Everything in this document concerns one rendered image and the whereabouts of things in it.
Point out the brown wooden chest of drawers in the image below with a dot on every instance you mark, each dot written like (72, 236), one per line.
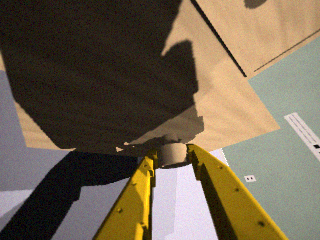
(213, 18)

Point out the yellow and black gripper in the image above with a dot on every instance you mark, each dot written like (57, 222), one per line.
(235, 213)

